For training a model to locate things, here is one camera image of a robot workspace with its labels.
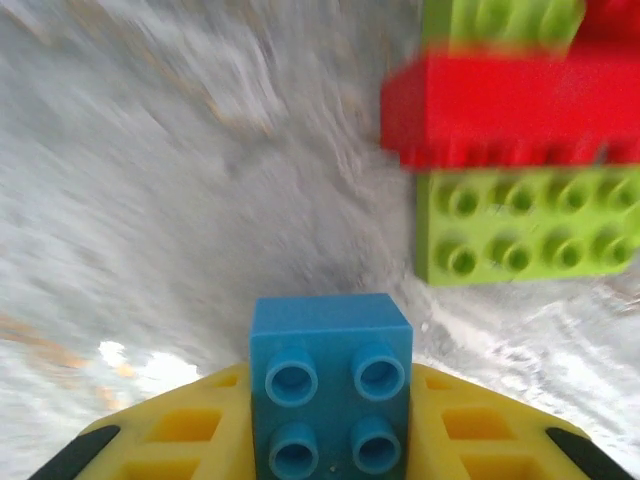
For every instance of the green two-by-four lego brick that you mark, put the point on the green two-by-four lego brick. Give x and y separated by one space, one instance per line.
530 230
500 25

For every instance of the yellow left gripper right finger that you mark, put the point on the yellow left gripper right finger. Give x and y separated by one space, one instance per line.
480 430

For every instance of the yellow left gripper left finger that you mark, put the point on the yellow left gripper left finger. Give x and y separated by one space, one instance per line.
170 435

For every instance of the blue two-by-two lego brick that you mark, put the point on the blue two-by-two lego brick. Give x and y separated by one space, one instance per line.
330 395

